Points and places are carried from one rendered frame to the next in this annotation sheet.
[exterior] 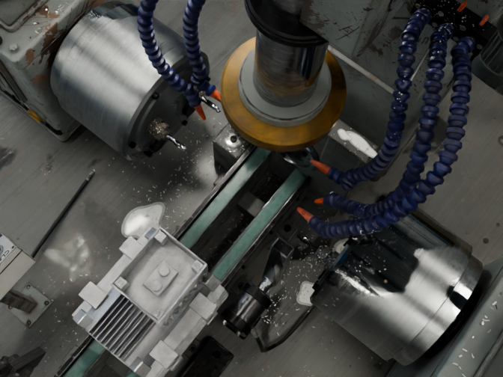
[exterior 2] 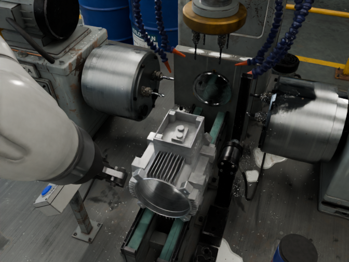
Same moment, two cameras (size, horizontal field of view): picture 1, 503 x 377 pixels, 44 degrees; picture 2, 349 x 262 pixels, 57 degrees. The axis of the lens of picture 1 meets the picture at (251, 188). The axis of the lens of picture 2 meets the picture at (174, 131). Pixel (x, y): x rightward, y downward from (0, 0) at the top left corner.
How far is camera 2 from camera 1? 0.65 m
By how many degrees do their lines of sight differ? 28
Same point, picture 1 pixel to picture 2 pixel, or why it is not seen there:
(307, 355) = (268, 206)
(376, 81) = (246, 36)
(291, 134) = (229, 18)
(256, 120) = (209, 18)
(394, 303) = (313, 107)
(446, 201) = not seen: hidden behind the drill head
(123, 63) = (121, 56)
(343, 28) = not seen: outside the picture
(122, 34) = (117, 48)
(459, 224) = not seen: hidden behind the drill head
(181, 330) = (201, 167)
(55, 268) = (98, 205)
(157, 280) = (178, 134)
